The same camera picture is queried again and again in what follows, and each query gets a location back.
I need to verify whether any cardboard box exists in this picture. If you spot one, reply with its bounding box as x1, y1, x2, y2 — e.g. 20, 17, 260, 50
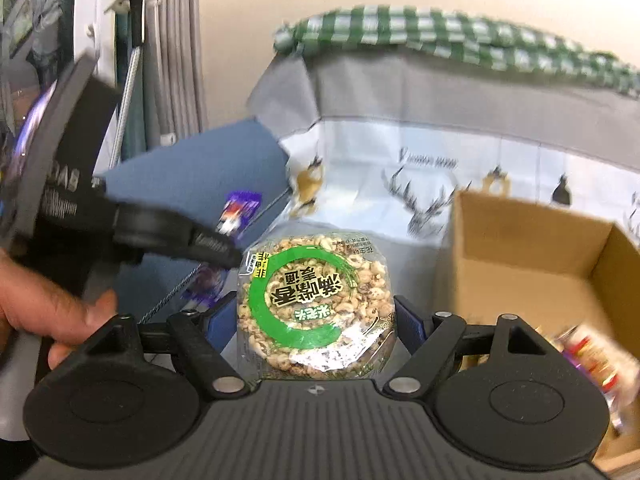
432, 190, 640, 466

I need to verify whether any red foil packet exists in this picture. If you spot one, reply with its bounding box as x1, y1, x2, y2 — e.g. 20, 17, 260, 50
550, 325, 640, 431

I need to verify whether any dark wall poster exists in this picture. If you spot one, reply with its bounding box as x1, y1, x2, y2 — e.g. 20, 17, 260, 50
0, 0, 81, 91

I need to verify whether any person's left hand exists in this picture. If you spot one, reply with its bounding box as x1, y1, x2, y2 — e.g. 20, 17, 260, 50
0, 250, 119, 368

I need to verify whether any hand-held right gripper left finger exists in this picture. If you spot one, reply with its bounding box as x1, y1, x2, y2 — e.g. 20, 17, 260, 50
82, 291, 247, 396

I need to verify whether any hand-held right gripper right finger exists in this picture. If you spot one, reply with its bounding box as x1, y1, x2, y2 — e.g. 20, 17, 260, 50
381, 295, 549, 396

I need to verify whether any round puffed rice cake packet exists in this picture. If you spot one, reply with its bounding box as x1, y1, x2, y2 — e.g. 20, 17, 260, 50
235, 230, 398, 381

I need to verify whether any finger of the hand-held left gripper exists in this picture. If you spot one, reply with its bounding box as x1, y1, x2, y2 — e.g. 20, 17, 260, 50
187, 225, 244, 267

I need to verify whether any purple snack packet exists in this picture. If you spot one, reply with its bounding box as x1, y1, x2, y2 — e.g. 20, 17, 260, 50
187, 190, 263, 311

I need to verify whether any black-handled metal pole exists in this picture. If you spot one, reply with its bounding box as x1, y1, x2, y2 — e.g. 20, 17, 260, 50
106, 0, 147, 168

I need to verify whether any grey curtain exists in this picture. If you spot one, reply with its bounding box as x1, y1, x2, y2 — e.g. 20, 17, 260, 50
142, 0, 208, 143

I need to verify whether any grey deer-print cloth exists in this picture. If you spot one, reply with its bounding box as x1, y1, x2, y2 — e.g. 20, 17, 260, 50
220, 52, 640, 391

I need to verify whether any green checked cloth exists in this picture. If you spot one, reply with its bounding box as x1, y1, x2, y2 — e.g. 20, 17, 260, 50
272, 4, 640, 98

